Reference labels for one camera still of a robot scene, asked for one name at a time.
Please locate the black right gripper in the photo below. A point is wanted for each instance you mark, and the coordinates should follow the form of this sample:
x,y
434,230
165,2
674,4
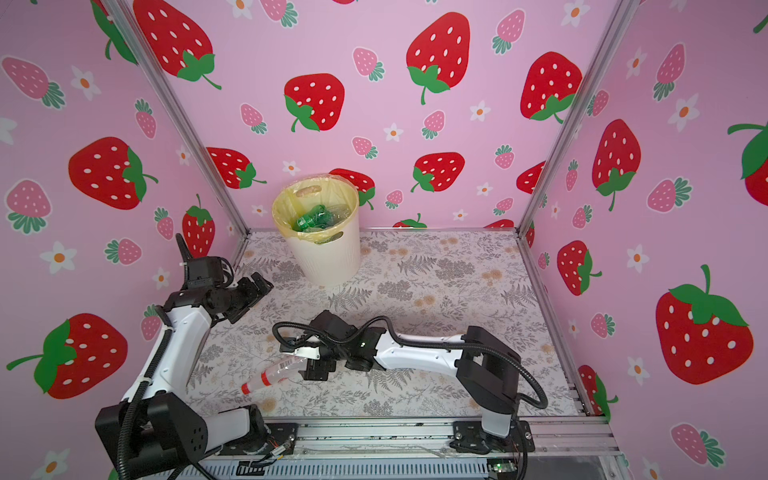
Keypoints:
x,y
313,366

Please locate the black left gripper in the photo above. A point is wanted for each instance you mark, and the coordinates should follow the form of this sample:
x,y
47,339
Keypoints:
x,y
251,294

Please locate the clear bottle red label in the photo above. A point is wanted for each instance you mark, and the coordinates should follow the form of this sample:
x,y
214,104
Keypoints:
x,y
283,369

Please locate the green bottle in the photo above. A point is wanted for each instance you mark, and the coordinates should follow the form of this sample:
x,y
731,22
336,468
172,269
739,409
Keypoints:
x,y
319,217

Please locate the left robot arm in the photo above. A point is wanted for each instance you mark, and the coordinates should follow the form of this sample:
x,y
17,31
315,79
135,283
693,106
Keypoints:
x,y
153,429

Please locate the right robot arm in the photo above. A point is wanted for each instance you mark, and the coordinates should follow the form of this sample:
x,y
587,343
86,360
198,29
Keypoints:
x,y
491,372

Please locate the white plastic waste bin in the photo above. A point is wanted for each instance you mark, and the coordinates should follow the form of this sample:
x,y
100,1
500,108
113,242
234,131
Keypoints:
x,y
331,263

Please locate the yellow bin liner bag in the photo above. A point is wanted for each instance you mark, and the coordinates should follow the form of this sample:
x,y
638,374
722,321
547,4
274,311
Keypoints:
x,y
333,191

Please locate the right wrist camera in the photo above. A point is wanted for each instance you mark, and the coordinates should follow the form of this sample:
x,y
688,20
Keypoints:
x,y
308,352

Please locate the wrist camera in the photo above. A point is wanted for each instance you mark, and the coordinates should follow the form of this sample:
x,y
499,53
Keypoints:
x,y
207,272
308,352

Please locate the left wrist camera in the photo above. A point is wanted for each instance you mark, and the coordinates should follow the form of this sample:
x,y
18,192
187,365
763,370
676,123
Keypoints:
x,y
207,272

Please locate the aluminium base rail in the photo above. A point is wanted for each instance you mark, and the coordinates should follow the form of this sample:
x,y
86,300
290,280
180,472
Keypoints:
x,y
420,448

